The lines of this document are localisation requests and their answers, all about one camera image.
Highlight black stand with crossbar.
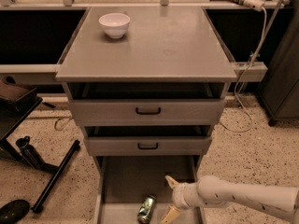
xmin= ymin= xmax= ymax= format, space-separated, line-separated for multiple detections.
xmin=0 ymin=135 xmax=81 ymax=214

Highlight grey drawer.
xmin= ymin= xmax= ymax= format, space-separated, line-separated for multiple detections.
xmin=65 ymin=82 xmax=224 ymax=127
xmin=84 ymin=125 xmax=211 ymax=156
xmin=93 ymin=156 xmax=198 ymax=224

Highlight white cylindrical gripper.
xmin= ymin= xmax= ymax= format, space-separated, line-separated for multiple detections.
xmin=161 ymin=175 xmax=203 ymax=224

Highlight black oval foot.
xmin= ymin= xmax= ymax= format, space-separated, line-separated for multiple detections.
xmin=0 ymin=200 xmax=30 ymax=224

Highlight black top drawer handle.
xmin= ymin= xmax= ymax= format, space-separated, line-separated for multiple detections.
xmin=135 ymin=107 xmax=162 ymax=116

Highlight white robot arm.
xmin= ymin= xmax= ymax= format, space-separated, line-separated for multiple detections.
xmin=161 ymin=175 xmax=299 ymax=224

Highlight white cable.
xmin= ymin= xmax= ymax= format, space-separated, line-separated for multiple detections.
xmin=219 ymin=7 xmax=269 ymax=133

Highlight white ceramic bowl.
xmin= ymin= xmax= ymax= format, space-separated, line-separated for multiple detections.
xmin=98 ymin=13 xmax=131 ymax=38

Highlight grey bottom drawer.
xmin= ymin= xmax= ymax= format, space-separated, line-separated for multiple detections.
xmin=93 ymin=156 xmax=198 ymax=224

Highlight black middle drawer handle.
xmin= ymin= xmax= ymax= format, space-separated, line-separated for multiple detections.
xmin=137 ymin=143 xmax=159 ymax=150

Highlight grey top drawer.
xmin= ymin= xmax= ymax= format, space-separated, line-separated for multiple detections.
xmin=65 ymin=82 xmax=224 ymax=127

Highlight grey middle drawer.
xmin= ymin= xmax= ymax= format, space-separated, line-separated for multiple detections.
xmin=84 ymin=125 xmax=211 ymax=156

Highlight grey bench rail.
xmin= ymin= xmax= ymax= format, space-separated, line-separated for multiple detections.
xmin=232 ymin=62 xmax=268 ymax=82

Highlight grey drawer cabinet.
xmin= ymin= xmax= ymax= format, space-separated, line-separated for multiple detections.
xmin=55 ymin=6 xmax=238 ymax=224

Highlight black drawer handle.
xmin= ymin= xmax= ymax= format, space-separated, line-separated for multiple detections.
xmin=137 ymin=143 xmax=159 ymax=150
xmin=135 ymin=107 xmax=162 ymax=116

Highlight green soda can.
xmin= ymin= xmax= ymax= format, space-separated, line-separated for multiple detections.
xmin=137 ymin=195 xmax=157 ymax=224

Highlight dark cabinet at right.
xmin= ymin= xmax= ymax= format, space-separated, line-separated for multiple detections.
xmin=258 ymin=8 xmax=299 ymax=126

